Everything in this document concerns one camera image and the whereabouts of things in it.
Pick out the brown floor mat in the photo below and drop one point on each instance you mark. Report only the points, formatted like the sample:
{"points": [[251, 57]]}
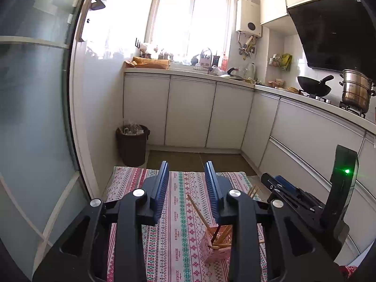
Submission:
{"points": [[188, 160]]}

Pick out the patterned striped tablecloth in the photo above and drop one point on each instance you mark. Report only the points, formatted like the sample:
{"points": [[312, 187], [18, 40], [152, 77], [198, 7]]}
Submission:
{"points": [[182, 211]]}

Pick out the red bottle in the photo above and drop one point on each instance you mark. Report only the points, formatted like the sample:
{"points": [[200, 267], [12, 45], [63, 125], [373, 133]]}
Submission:
{"points": [[224, 63]]}

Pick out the red patterned cloth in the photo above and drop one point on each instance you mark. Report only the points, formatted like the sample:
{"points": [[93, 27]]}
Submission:
{"points": [[348, 271]]}

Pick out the stainless steel steamer pot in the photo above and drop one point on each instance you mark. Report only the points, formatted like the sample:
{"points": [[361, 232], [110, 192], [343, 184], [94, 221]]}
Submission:
{"points": [[355, 91]]}

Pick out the black wok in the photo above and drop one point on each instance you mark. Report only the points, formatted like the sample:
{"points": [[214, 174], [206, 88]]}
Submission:
{"points": [[312, 86]]}

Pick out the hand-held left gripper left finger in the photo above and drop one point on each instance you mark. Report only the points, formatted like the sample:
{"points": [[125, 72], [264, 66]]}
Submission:
{"points": [[161, 194]]}

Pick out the black wall hooks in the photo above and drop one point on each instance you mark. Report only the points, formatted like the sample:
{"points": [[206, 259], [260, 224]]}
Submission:
{"points": [[138, 44]]}

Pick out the water heater pipes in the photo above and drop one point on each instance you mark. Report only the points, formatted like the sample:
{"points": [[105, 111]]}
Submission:
{"points": [[245, 45]]}

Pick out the pile of wooden chopsticks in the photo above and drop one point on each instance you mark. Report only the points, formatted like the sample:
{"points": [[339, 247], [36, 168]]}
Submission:
{"points": [[200, 213]]}

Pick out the brown trash bin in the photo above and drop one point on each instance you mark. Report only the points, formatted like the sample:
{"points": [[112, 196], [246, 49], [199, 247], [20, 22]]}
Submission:
{"points": [[132, 149]]}

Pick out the kitchen window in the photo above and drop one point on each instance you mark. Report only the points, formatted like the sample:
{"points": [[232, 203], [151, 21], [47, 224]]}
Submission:
{"points": [[191, 23]]}

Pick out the steel pan lid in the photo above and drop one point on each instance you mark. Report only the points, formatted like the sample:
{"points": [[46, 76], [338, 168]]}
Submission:
{"points": [[232, 75]]}

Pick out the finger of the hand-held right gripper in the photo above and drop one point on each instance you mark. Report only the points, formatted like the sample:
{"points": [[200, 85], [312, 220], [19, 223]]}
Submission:
{"points": [[286, 182], [268, 182]]}

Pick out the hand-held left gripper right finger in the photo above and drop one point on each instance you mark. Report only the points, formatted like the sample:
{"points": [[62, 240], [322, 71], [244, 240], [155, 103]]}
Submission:
{"points": [[211, 191]]}

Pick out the black range hood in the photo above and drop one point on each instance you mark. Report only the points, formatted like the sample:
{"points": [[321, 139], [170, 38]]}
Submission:
{"points": [[332, 35]]}

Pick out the gas stove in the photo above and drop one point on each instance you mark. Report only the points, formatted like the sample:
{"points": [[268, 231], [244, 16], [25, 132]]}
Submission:
{"points": [[349, 108]]}

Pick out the pink perforated utensil holder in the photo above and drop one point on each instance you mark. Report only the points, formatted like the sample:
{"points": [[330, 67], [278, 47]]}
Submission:
{"points": [[214, 254]]}

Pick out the frosted glass sliding door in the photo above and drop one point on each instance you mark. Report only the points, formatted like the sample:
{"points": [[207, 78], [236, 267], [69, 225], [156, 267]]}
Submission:
{"points": [[35, 108]]}

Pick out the white upper cabinet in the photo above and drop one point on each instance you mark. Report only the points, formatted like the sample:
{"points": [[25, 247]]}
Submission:
{"points": [[273, 0]]}

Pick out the white electric kettle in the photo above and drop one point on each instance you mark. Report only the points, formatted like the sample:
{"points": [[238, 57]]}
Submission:
{"points": [[250, 71]]}

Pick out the white cabinets with drawers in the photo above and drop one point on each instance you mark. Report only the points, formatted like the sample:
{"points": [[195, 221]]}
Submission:
{"points": [[293, 123]]}

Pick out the thin black chopstick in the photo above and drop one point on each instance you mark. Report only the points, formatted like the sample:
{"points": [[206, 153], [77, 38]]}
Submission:
{"points": [[215, 233]]}

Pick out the green yellow hanging bag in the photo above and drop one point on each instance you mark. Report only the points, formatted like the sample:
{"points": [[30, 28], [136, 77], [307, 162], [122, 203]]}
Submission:
{"points": [[286, 61]]}

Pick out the white water heater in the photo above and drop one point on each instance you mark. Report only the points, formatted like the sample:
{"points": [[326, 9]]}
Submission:
{"points": [[248, 17]]}

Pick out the small wall shelf with jars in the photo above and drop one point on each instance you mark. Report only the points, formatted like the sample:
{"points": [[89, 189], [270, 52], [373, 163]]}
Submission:
{"points": [[273, 61]]}

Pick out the white cabinets with doors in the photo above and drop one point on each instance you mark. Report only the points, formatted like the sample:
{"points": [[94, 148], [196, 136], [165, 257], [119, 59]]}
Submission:
{"points": [[188, 111]]}

